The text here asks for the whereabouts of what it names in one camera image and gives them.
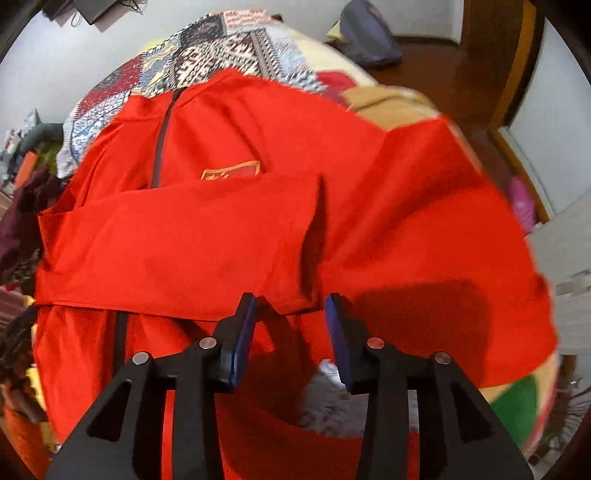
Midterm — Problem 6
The brown wooden door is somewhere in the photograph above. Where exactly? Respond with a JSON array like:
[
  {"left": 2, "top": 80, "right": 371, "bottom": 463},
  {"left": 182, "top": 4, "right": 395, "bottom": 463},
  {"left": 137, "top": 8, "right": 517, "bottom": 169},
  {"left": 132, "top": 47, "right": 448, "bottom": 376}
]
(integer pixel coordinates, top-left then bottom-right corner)
[{"left": 462, "top": 0, "right": 552, "bottom": 222}]

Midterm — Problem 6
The black device with cables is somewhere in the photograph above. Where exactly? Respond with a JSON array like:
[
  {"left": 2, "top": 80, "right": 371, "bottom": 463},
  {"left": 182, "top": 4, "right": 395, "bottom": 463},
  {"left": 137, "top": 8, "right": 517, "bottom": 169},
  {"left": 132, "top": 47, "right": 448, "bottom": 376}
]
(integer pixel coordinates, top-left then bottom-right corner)
[{"left": 41, "top": 0, "right": 148, "bottom": 26}]

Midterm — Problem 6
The orange box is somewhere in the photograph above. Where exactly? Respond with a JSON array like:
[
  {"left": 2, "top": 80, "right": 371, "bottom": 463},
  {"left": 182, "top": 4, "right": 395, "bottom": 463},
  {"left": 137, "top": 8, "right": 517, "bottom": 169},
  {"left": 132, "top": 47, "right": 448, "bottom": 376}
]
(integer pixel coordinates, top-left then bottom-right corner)
[{"left": 16, "top": 152, "right": 38, "bottom": 186}]

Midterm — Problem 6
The pink cloth item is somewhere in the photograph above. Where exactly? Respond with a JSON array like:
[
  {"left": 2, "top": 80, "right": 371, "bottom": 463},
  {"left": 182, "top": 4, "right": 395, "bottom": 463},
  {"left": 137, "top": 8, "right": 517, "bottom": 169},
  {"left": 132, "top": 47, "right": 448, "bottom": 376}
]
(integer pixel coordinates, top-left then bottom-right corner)
[{"left": 508, "top": 178, "right": 536, "bottom": 234}]

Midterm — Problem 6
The white floral sheet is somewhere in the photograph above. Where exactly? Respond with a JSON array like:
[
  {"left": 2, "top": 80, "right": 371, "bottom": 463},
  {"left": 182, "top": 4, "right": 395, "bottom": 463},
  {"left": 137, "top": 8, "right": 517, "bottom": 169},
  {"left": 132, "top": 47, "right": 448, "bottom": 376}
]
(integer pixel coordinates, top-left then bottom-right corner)
[{"left": 526, "top": 189, "right": 591, "bottom": 356}]

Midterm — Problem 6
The grey-green cloth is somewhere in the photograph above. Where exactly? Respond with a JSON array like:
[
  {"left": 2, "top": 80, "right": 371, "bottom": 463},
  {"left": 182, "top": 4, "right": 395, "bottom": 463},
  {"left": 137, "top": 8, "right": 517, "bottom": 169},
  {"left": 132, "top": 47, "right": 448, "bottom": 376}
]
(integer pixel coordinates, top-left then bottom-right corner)
[{"left": 18, "top": 122, "right": 64, "bottom": 153}]

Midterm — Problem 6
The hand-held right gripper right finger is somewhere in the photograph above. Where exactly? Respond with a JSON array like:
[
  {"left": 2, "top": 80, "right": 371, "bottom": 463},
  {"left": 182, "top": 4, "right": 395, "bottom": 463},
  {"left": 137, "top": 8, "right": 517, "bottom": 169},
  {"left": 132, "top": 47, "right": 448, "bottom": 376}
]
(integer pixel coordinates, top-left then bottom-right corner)
[{"left": 324, "top": 292, "right": 536, "bottom": 480}]

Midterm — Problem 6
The red garment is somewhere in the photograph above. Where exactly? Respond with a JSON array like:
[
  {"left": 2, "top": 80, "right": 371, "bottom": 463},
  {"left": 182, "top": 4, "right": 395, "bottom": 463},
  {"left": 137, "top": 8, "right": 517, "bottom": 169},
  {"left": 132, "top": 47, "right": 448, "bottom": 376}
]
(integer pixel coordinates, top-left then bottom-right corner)
[{"left": 32, "top": 69, "right": 559, "bottom": 480}]

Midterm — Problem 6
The grey-blue backpack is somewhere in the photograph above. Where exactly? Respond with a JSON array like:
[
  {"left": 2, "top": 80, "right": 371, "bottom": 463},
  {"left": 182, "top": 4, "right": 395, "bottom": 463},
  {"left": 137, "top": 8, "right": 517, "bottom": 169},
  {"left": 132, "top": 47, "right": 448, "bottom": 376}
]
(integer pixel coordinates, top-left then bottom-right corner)
[{"left": 339, "top": 0, "right": 403, "bottom": 68}]

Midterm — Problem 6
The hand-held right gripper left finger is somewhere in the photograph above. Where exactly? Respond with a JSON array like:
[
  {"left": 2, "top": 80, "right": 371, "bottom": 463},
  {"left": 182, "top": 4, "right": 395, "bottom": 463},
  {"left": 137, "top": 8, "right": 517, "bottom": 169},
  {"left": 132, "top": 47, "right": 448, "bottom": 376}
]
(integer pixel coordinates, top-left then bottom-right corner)
[{"left": 44, "top": 292, "right": 259, "bottom": 480}]

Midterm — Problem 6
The maroon cloth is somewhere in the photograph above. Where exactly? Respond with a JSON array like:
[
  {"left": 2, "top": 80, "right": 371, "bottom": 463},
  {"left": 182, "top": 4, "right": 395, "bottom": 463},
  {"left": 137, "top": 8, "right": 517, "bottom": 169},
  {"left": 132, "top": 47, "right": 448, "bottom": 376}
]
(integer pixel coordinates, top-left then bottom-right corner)
[{"left": 0, "top": 166, "right": 63, "bottom": 296}]

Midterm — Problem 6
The patchwork printed blanket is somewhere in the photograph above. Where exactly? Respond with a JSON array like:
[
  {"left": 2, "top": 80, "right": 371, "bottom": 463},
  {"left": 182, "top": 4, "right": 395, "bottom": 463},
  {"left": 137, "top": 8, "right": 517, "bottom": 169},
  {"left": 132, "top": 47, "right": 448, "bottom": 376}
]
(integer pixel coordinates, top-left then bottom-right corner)
[{"left": 58, "top": 9, "right": 561, "bottom": 462}]

